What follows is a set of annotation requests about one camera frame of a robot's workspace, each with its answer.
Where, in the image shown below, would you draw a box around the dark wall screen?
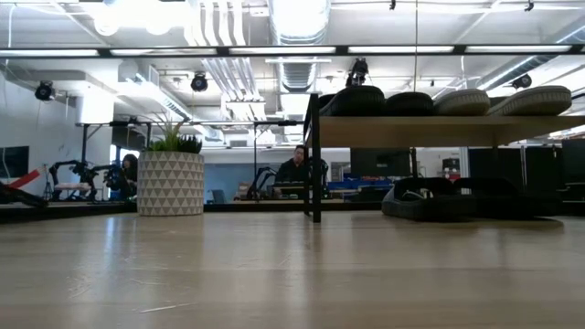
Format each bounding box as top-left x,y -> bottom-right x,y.
0,145 -> 29,179

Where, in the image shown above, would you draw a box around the wooden shelf with black frame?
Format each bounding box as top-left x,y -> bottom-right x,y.
303,92 -> 585,224

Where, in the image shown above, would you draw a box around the person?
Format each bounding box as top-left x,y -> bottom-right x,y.
119,154 -> 140,200
273,144 -> 308,184

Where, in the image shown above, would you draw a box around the red and white cart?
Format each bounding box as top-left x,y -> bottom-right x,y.
441,157 -> 462,184

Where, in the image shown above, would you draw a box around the black overhead light bar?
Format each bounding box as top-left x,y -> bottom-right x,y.
0,43 -> 585,58

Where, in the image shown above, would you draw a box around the black slide sandal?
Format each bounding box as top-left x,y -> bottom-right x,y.
454,176 -> 564,218
381,176 -> 477,223
385,91 -> 435,117
319,85 -> 387,117

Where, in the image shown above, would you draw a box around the thin vertical hanging cable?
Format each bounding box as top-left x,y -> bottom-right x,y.
413,0 -> 420,92

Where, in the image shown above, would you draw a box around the green plant in patterned pot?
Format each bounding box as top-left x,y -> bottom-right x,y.
136,119 -> 206,218

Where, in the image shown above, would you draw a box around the dark background screen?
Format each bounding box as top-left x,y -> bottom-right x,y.
350,148 -> 412,177

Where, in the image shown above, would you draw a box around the white slide sandal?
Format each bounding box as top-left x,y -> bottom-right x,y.
433,89 -> 492,117
486,85 -> 573,117

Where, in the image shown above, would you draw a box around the red and white strip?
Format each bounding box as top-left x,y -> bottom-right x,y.
8,168 -> 42,189

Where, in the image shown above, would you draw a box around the blue storage bins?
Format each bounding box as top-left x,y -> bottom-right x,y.
327,178 -> 394,191

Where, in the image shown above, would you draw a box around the dark room partition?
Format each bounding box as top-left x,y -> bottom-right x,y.
468,145 -> 563,184

